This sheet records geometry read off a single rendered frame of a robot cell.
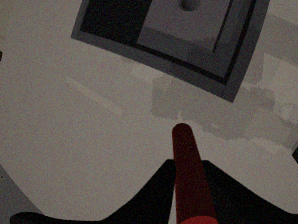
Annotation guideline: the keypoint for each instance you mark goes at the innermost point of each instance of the dark red peg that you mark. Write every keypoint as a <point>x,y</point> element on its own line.
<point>193,201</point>

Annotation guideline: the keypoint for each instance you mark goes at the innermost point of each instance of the grey square plate with hole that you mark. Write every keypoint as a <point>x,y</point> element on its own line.
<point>196,22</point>

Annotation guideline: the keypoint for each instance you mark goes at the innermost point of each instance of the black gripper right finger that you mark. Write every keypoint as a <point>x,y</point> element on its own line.
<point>235,204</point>

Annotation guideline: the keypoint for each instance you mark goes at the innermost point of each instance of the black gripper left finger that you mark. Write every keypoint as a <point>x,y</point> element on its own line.
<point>151,205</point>

